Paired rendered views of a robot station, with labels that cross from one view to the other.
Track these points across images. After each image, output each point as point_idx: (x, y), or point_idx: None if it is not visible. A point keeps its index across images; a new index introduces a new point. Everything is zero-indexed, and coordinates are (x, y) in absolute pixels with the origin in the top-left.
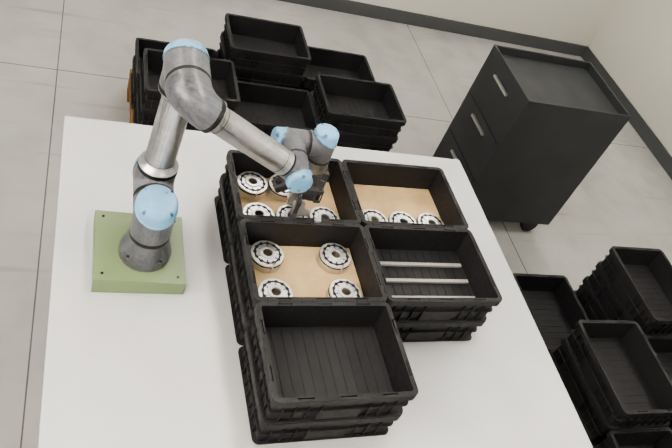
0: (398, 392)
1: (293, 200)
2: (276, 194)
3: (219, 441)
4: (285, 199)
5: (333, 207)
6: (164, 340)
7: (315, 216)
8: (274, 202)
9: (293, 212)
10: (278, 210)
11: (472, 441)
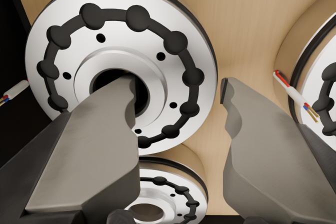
0: None
1: (225, 126)
2: (331, 17)
3: None
4: (282, 71)
5: (227, 209)
6: None
7: (146, 184)
8: (278, 4)
9: (59, 119)
10: (155, 6)
11: None
